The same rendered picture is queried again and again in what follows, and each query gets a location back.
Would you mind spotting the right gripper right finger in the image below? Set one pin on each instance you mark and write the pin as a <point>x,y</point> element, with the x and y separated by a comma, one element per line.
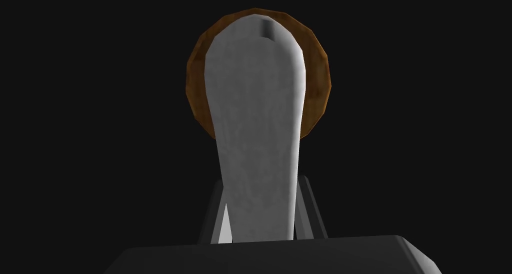
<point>308,216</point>

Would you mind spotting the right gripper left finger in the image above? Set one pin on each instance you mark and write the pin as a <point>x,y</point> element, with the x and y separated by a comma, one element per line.
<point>216,218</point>

